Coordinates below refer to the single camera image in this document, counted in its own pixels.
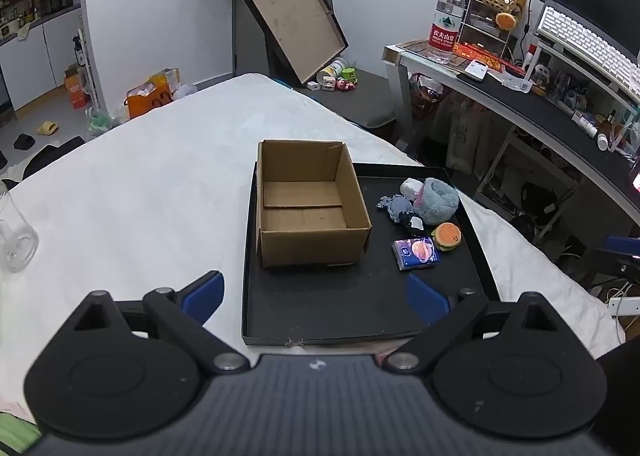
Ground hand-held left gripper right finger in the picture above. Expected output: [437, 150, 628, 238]
[382, 273, 566, 377]

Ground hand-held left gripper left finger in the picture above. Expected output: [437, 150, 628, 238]
[60, 270, 251, 377]

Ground blue tissue pack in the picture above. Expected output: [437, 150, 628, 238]
[391, 236, 442, 271]

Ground burger squishy toy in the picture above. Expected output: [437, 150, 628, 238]
[431, 222, 462, 252]

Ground denim plush toy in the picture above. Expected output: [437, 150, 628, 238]
[376, 193, 416, 224]

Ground black tray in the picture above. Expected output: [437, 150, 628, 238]
[241, 161, 502, 347]

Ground grey-blue fluffy plush toy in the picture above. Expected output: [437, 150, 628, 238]
[412, 177, 460, 227]

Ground brown cardboard box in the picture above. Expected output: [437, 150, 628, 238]
[255, 138, 373, 269]

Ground beige tote bag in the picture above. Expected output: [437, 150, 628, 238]
[432, 91, 501, 174]

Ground clear jug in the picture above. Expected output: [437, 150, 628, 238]
[0, 181, 40, 274]

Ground orange paper bag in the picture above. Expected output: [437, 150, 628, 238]
[125, 83, 173, 121]

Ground white power strip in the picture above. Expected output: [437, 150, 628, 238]
[607, 296, 640, 318]

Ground dark clothes on floor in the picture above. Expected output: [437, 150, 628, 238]
[0, 136, 87, 182]

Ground yellow paper bag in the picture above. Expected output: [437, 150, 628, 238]
[150, 68, 181, 92]

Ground black-topped desk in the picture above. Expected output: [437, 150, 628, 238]
[382, 38, 640, 227]

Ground green cloth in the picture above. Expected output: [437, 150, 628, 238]
[0, 411, 41, 456]

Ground orange carton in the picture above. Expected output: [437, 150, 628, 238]
[63, 67, 91, 111]

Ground white and yellow can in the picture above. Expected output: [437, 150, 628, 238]
[320, 57, 348, 82]

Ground red flat box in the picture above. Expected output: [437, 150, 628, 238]
[452, 42, 528, 77]

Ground large red-label water bottle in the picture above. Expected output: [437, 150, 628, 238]
[426, 0, 467, 64]

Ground clear desk rack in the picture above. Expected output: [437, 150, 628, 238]
[457, 0, 516, 54]

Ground black-framed cardboard lid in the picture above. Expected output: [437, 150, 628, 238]
[237, 0, 349, 86]

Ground white cabinet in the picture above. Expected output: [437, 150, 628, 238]
[0, 6, 86, 112]

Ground white keyboard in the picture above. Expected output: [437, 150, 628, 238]
[537, 6, 640, 104]

